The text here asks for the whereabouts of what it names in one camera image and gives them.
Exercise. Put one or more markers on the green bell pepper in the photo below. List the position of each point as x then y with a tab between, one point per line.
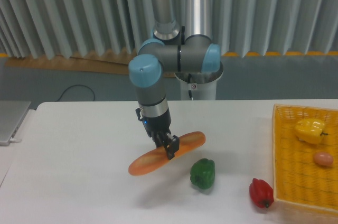
202	173

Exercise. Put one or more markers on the silver laptop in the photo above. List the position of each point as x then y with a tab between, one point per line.
13	113

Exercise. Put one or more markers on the brown cardboard sheet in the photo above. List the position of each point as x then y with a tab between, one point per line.
109	62

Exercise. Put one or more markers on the yellow wicker basket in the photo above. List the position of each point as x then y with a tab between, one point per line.
298	180

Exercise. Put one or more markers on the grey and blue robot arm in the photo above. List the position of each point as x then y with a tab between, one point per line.
172	48

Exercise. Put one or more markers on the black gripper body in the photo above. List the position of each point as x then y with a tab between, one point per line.
157	124

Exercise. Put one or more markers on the yellow bell pepper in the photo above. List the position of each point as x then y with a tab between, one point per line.
310	130

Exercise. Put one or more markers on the orange baguette bread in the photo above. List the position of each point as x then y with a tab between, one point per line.
157	158

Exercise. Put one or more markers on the brown egg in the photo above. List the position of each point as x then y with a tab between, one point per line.
323	158

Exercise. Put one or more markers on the grey pleated curtain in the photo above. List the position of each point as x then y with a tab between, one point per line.
68	27

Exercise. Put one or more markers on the red bell pepper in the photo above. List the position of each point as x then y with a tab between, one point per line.
261	193

